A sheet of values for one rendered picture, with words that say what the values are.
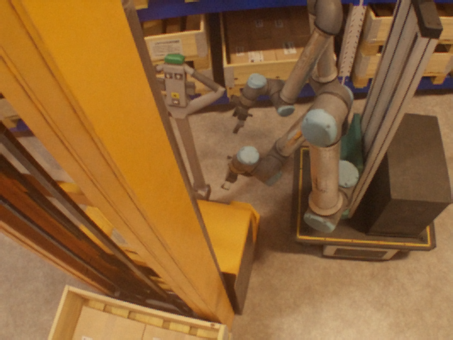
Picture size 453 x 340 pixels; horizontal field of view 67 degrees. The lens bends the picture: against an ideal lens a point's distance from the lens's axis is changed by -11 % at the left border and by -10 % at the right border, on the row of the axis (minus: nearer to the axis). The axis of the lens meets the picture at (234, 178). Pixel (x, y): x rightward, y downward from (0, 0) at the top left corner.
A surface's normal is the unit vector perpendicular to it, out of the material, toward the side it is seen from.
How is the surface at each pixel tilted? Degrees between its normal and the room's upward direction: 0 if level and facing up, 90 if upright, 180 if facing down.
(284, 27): 0
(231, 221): 0
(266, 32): 0
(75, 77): 90
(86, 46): 90
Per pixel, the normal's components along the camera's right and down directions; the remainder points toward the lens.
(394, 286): -0.06, -0.48
